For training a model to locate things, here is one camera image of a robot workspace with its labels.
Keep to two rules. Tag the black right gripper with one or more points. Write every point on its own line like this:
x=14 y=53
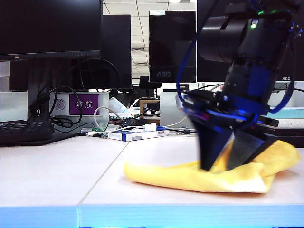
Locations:
x=249 y=95

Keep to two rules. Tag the yellow microfibre rag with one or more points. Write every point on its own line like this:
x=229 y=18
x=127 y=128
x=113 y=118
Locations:
x=178 y=178

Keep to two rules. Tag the white neuroscience book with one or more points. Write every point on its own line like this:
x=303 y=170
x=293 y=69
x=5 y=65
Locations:
x=292 y=123

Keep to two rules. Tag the teal book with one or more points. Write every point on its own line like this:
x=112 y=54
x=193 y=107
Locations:
x=294 y=114

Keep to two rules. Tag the blue VGA connector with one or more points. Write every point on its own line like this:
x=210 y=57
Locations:
x=161 y=128

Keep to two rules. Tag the grey desk partition panel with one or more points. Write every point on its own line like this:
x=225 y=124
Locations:
x=168 y=107

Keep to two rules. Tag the silver monitor stand base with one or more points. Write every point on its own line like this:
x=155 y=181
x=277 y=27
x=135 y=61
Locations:
x=285 y=95

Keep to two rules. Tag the large frameless AOC monitor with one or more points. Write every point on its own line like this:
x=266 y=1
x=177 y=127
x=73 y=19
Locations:
x=211 y=71

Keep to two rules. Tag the white plug adapter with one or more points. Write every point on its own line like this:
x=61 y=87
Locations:
x=150 y=127

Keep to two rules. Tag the black flat device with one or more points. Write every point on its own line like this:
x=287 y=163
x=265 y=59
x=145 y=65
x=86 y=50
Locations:
x=133 y=122

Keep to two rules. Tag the black office chair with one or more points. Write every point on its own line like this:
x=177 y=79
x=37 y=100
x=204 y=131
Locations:
x=145 y=83

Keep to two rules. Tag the blue and white box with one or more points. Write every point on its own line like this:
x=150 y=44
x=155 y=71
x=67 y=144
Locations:
x=123 y=135

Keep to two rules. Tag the white and blue booklet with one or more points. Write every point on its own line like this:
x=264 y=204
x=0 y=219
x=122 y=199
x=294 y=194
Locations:
x=116 y=104

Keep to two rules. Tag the small black AOC monitor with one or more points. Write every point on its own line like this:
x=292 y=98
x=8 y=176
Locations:
x=166 y=35

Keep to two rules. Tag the green circuit board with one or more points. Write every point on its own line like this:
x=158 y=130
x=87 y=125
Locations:
x=95 y=130

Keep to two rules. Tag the dark monitor back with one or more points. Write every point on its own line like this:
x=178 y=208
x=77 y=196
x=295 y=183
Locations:
x=116 y=47

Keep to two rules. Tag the purple name sign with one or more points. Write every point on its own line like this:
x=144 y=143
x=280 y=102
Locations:
x=83 y=104

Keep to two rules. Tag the black monitor stand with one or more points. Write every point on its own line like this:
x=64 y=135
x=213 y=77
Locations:
x=35 y=83

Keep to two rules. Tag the black keyboard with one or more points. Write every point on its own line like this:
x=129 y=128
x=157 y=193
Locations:
x=23 y=130

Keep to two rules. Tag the black monitor with button row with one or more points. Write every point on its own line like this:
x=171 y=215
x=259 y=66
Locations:
x=47 y=23

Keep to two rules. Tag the wooden frame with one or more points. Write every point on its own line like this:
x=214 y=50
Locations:
x=141 y=109

